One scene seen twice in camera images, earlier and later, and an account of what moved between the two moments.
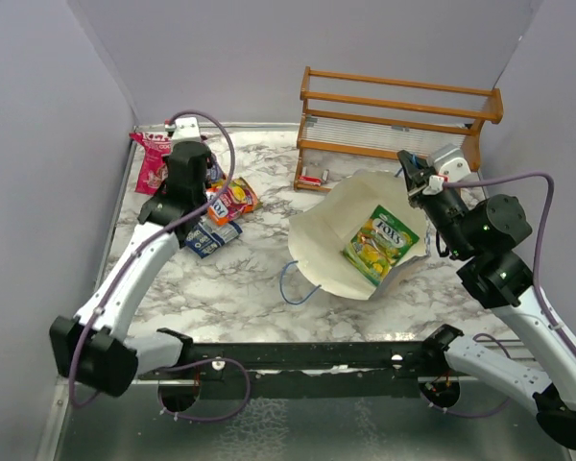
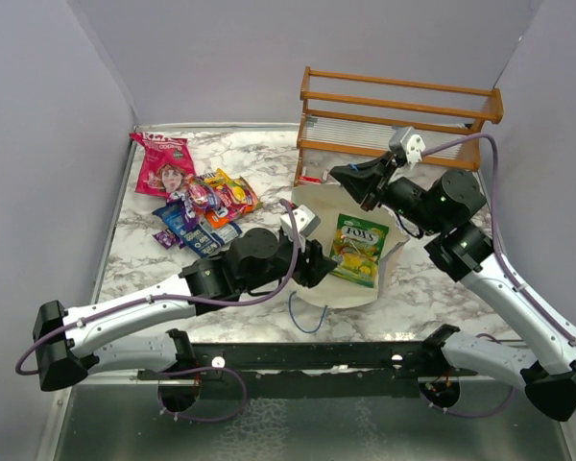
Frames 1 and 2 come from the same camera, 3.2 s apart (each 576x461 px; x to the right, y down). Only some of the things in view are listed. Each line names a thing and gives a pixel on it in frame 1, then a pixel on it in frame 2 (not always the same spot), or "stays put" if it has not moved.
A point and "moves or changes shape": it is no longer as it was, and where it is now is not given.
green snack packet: x=378 y=245 to x=358 y=244
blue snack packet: x=205 y=237 stays put
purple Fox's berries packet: x=216 y=171 moves or changes shape
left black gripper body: x=202 y=197 to x=301 y=270
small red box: x=309 y=181 stays put
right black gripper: x=414 y=176 to x=365 y=177
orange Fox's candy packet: x=239 y=200 stays put
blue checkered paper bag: x=320 y=231 to x=364 y=294
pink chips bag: x=153 y=172 stays put
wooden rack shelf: x=360 y=124 stays put
